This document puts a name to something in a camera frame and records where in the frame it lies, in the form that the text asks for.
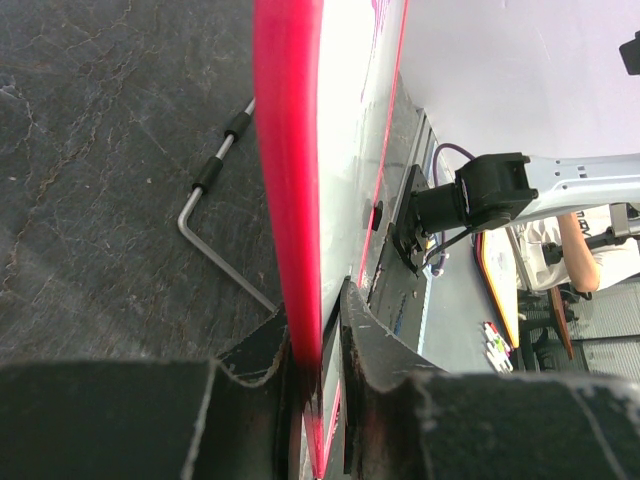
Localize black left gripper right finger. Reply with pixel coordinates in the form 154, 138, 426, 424
339, 281, 639, 479

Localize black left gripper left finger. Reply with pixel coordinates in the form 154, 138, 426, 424
1, 311, 301, 479

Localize pink framed whiteboard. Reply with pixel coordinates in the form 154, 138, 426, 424
253, 1, 408, 479

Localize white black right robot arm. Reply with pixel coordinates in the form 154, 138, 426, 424
391, 153, 639, 273

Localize yellow framed whiteboard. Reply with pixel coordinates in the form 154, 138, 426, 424
473, 228, 520, 349

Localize black whiteboard foot clip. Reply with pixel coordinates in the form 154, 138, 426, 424
371, 201, 384, 232

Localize metal whiteboard stand rod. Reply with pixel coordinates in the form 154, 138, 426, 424
176, 98, 277, 312

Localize markers in tray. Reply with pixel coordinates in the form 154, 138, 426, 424
483, 322, 513, 374

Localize person in white shirt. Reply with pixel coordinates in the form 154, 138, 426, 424
515, 205, 639, 294

